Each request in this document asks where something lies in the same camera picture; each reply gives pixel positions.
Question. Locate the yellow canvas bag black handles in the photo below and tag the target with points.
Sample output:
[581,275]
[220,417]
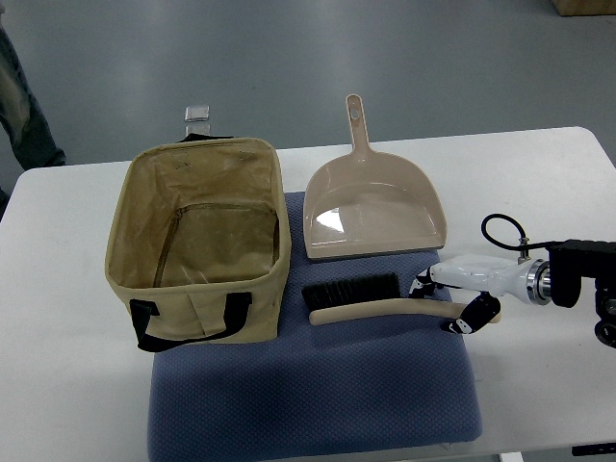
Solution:
[200,245]

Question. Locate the pink hand broom black bristles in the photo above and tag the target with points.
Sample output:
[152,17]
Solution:
[363,297]

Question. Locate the black table control panel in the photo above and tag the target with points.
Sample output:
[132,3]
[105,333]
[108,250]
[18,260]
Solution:
[596,449]

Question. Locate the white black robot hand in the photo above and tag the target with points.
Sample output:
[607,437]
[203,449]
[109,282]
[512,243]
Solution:
[492,278]

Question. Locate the person in grey trousers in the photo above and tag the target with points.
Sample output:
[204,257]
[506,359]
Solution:
[21,116]

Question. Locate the blue foam cushion mat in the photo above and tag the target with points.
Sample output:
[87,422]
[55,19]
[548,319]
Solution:
[381,383]

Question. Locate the cardboard box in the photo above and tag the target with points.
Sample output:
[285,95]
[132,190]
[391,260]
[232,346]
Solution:
[585,7]

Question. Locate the pink plastic dustpan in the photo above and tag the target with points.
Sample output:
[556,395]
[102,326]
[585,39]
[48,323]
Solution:
[369,202]

